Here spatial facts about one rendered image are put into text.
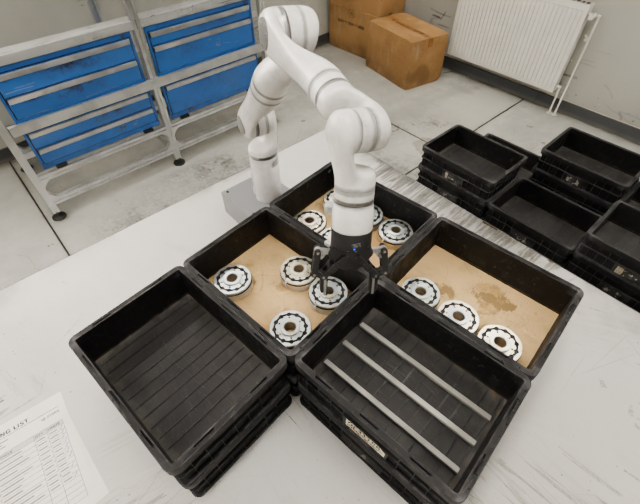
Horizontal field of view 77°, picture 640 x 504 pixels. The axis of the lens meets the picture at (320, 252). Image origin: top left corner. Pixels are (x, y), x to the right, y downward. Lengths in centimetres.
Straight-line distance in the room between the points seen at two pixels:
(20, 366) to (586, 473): 144
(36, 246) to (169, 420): 202
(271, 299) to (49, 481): 64
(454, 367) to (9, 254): 250
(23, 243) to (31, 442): 182
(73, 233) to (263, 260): 181
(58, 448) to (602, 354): 141
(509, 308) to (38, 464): 120
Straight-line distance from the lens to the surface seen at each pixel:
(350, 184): 67
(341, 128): 63
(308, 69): 76
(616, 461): 125
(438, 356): 104
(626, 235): 213
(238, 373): 100
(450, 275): 119
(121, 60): 273
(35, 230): 298
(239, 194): 146
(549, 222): 220
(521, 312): 118
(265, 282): 113
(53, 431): 125
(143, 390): 105
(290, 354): 89
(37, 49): 259
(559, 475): 117
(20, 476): 125
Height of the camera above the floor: 172
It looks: 48 degrees down
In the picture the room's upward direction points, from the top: 1 degrees counter-clockwise
